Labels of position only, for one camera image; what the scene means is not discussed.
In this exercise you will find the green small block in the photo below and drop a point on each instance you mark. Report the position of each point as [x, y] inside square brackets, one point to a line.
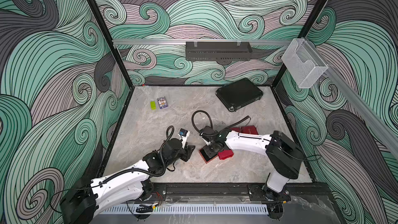
[153, 105]

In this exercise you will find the aluminium wall rail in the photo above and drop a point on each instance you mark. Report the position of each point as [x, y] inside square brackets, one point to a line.
[157, 41]

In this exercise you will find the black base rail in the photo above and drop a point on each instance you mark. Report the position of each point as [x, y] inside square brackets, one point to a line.
[217, 189]

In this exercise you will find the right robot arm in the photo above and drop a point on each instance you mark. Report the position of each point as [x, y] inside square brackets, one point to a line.
[283, 153]

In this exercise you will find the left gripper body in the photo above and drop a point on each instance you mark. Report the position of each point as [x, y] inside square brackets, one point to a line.
[184, 154]

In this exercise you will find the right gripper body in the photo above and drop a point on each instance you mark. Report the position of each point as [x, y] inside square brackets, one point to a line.
[210, 150]

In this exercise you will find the red jewelry box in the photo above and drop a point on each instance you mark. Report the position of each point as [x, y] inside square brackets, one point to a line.
[236, 129]
[207, 158]

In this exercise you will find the white slotted cable duct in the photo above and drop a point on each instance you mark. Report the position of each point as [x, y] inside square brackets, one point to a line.
[190, 209]

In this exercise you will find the black flat case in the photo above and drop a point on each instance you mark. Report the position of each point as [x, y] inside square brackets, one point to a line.
[239, 94]

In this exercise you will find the small card pack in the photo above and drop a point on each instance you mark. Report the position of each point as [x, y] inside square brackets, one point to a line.
[162, 102]

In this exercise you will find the clear acrylic wall holder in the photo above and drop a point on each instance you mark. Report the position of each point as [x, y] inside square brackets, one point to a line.
[304, 62]

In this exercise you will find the red jewelry box lid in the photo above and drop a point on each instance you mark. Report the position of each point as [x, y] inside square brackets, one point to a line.
[249, 130]

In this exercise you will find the black wall tray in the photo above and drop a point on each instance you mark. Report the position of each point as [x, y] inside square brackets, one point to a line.
[219, 52]

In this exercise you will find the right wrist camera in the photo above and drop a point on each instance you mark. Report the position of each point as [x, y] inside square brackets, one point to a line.
[205, 138]

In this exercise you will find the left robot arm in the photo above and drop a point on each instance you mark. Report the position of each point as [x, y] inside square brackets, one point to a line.
[89, 197]

